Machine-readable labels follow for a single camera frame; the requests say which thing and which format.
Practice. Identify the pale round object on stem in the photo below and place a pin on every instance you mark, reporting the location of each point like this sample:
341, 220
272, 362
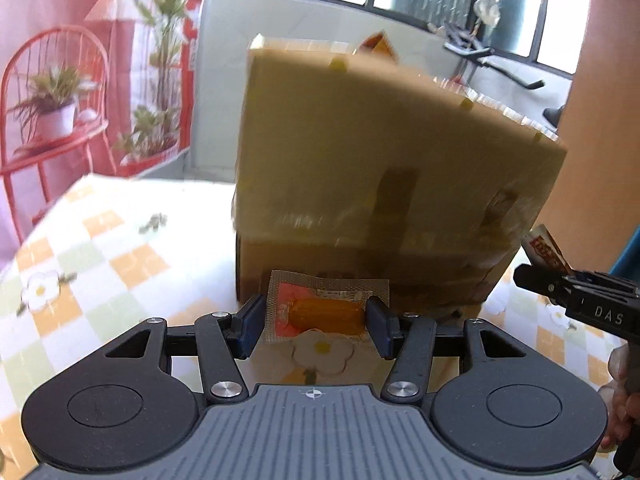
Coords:
486, 12

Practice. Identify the checked floral tablecloth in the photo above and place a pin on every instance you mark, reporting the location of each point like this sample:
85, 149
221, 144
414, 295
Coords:
100, 260

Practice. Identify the brown wooden panel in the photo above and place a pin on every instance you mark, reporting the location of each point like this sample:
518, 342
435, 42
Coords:
600, 110

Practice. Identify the clear sachet with orange candy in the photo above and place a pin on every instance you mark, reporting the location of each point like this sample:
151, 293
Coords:
320, 310

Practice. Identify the printed pink backdrop cloth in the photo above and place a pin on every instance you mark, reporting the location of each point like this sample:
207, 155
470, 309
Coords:
75, 60

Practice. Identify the orange triangular snack packet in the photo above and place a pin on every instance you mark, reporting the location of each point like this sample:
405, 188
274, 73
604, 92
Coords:
379, 47

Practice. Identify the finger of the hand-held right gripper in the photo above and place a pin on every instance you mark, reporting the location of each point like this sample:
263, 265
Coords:
542, 282

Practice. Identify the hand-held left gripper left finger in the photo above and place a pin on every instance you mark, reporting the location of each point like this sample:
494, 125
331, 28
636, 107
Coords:
252, 325

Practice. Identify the brown cardboard box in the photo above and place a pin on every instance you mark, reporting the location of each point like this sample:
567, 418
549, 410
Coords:
375, 150

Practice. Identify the red white snack packet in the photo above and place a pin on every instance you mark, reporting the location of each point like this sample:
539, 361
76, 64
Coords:
547, 252

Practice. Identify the black exercise bike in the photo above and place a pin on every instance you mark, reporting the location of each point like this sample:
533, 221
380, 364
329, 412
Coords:
480, 55

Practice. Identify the person's right hand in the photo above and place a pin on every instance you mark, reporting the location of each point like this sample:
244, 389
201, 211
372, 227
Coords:
621, 420

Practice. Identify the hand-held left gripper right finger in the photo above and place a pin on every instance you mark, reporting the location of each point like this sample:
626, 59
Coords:
377, 328

